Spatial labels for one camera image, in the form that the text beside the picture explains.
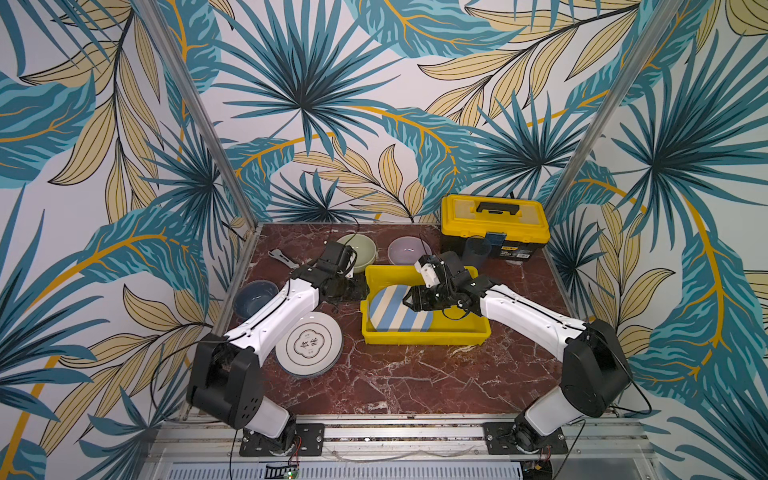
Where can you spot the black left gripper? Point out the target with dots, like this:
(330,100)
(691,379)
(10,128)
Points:
(351,287)

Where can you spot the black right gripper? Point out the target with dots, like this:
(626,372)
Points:
(426,297)

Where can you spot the yellow plastic bin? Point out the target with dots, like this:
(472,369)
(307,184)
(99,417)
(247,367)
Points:
(448,327)

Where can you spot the blue striped plate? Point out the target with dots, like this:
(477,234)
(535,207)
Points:
(388,313)
(417,315)

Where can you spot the white plate green rings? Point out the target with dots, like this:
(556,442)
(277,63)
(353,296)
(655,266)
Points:
(309,345)

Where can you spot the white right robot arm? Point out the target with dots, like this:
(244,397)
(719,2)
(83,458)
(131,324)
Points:
(594,368)

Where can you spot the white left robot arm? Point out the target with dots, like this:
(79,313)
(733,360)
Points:
(226,381)

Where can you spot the pale green bowl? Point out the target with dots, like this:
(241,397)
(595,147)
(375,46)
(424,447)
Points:
(365,248)

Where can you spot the lilac bowl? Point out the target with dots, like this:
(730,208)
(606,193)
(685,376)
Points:
(406,250)

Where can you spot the blue textured plastic cup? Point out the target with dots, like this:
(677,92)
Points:
(476,252)

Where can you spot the metal wrench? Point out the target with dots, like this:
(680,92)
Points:
(279,256)

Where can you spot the dark blue bowl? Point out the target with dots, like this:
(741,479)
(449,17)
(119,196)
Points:
(252,297)

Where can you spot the yellow black plastic toolbox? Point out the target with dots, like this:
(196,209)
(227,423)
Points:
(513,229)

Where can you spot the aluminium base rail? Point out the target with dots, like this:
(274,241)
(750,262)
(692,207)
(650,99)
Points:
(452,446)

